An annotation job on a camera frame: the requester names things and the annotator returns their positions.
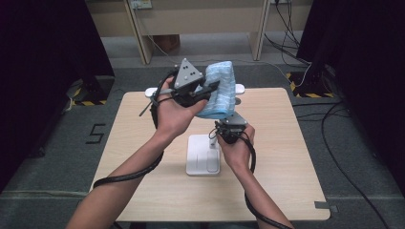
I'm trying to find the white power strip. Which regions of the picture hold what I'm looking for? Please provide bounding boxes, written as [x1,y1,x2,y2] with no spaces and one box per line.
[129,0,153,10]

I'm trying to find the white floor cable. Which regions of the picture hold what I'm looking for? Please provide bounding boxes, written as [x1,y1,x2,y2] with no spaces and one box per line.
[135,8,313,89]

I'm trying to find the person's left hand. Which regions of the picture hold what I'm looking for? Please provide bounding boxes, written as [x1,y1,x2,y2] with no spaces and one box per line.
[156,77,208,138]

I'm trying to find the beige desk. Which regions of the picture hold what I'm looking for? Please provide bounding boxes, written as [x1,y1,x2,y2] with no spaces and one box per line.
[86,0,314,66]

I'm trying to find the black floor cable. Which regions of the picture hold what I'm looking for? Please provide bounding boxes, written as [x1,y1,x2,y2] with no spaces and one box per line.
[292,99,391,229]

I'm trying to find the grey tape piece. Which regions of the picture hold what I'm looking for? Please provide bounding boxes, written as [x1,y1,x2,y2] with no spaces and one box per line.
[314,200,339,214]

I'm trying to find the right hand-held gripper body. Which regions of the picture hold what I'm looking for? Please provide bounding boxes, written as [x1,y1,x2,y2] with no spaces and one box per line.
[216,112,248,144]

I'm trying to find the person's right hand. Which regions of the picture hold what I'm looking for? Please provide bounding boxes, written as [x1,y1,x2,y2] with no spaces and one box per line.
[218,125,256,175]

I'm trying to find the white desk lamp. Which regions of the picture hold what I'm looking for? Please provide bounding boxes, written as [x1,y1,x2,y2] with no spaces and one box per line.
[144,83,246,177]

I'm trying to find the blue striped cloth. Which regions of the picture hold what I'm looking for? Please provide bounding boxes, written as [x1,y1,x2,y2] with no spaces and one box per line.
[194,60,237,120]

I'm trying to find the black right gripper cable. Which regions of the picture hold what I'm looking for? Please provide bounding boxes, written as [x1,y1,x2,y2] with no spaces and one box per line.
[237,132,294,229]

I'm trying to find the brown cardboard box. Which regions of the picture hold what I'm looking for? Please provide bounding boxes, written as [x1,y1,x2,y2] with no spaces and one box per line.
[152,33,181,53]

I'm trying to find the black hanging cables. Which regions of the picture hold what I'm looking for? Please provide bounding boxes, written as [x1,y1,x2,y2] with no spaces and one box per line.
[264,0,311,66]

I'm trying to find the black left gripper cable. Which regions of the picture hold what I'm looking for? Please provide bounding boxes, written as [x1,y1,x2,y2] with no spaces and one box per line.
[93,70,180,189]

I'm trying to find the black stand base striped tape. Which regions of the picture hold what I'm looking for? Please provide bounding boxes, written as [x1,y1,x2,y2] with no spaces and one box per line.
[285,70,335,99]
[65,74,116,108]

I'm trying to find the black curtain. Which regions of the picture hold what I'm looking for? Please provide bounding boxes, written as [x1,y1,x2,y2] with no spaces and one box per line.
[295,0,405,195]
[0,0,117,192]

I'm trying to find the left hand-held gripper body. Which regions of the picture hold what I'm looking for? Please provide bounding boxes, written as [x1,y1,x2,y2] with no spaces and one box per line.
[170,57,208,108]

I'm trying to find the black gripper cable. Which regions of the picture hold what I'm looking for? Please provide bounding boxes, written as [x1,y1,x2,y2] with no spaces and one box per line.
[93,70,180,189]
[237,132,294,229]

